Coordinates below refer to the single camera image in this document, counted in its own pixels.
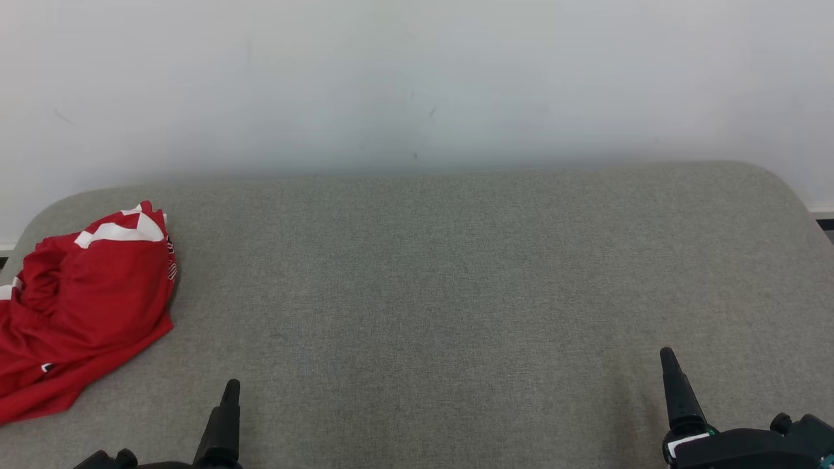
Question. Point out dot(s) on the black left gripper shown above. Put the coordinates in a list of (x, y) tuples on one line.
[(166, 465)]

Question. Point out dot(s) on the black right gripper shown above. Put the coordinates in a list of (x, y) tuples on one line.
[(743, 451)]

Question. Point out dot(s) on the red jersey shirt white sleeves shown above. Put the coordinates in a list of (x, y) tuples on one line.
[(117, 293)]

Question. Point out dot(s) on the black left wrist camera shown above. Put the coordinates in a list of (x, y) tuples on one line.
[(122, 458)]

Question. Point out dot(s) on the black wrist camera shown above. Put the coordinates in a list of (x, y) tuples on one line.
[(122, 458), (811, 430)]

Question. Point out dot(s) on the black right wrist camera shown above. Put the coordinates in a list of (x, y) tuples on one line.
[(811, 430)]

